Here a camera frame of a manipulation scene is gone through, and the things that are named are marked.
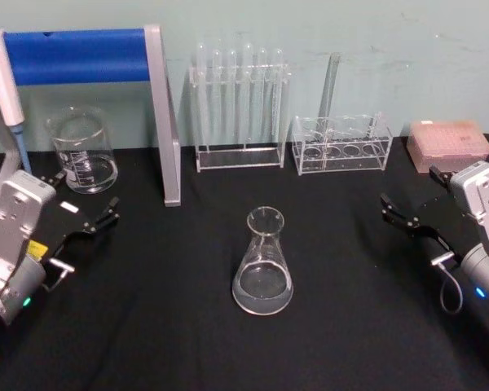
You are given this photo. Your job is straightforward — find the clear glass conical flask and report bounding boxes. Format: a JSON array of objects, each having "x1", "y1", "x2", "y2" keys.
[{"x1": 231, "y1": 206, "x2": 294, "y2": 317}]

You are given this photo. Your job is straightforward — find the clear glass test tube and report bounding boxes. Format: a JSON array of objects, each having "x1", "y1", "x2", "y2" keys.
[
  {"x1": 241, "y1": 42, "x2": 255, "y2": 146},
  {"x1": 211, "y1": 48, "x2": 223, "y2": 146},
  {"x1": 224, "y1": 48, "x2": 238, "y2": 146},
  {"x1": 316, "y1": 52, "x2": 343, "y2": 138},
  {"x1": 270, "y1": 47, "x2": 284, "y2": 146},
  {"x1": 196, "y1": 40, "x2": 209, "y2": 146}
]

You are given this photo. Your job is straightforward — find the right gripper thin cable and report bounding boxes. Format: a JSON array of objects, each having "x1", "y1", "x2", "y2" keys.
[{"x1": 430, "y1": 251, "x2": 464, "y2": 315}]

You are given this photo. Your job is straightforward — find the blue and grey pipette stand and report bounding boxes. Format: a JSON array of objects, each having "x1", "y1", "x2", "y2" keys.
[{"x1": 0, "y1": 24, "x2": 183, "y2": 209}]

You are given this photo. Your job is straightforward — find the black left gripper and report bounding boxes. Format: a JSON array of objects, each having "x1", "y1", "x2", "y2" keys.
[{"x1": 27, "y1": 170, "x2": 121, "y2": 266}]

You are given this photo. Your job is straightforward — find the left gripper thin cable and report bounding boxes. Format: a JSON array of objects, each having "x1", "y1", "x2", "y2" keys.
[{"x1": 42, "y1": 257, "x2": 77, "y2": 292}]

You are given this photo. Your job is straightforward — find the clear glass beaker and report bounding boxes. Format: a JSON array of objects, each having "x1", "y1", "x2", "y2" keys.
[{"x1": 44, "y1": 105, "x2": 120, "y2": 195}]

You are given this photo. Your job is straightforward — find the pink pipette tip box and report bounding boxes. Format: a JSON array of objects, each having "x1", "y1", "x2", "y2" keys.
[{"x1": 406, "y1": 119, "x2": 489, "y2": 174}]

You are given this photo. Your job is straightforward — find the black table cloth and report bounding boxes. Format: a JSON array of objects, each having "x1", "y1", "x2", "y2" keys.
[{"x1": 0, "y1": 132, "x2": 489, "y2": 391}]

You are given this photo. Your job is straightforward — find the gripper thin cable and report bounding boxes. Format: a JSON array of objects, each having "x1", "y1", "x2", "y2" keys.
[
  {"x1": 42, "y1": 257, "x2": 77, "y2": 292},
  {"x1": 430, "y1": 251, "x2": 464, "y2": 315}
]

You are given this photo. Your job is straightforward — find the low clear acrylic rack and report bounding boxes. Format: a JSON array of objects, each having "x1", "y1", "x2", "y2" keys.
[{"x1": 290, "y1": 113, "x2": 394, "y2": 177}]

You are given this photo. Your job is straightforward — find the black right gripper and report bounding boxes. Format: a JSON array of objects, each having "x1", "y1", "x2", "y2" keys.
[{"x1": 380, "y1": 164, "x2": 484, "y2": 262}]

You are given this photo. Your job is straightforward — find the tall clear acrylic tube rack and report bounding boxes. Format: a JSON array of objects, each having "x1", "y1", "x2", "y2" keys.
[{"x1": 188, "y1": 60, "x2": 289, "y2": 174}]

